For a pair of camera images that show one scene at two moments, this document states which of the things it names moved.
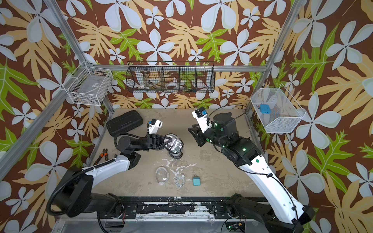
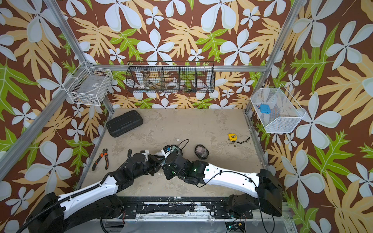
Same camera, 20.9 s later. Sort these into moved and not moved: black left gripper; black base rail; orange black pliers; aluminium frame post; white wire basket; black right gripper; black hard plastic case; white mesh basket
Moved: black left gripper; black right gripper
Not moved: orange black pliers; white mesh basket; white wire basket; aluminium frame post; black hard plastic case; black base rail
